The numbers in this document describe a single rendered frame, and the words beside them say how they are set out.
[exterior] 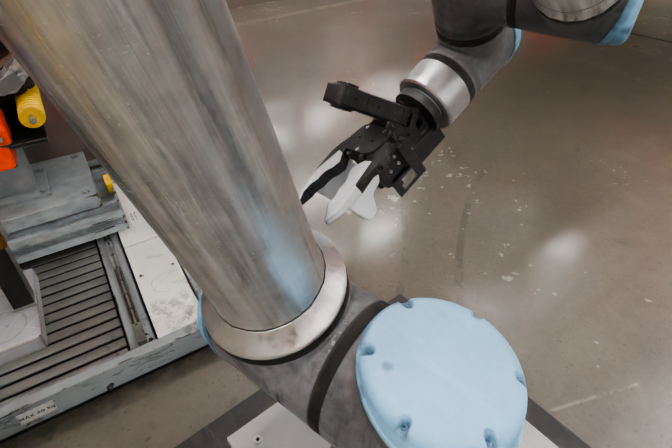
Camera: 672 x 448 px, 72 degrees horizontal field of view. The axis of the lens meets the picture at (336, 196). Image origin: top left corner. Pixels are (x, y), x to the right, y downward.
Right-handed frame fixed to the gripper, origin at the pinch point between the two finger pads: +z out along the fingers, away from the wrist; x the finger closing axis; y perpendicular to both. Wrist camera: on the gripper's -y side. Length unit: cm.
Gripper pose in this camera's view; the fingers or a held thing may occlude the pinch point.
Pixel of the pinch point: (314, 203)
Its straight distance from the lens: 59.1
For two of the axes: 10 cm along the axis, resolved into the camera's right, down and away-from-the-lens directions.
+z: -6.7, 7.2, -1.7
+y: 5.6, 6.4, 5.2
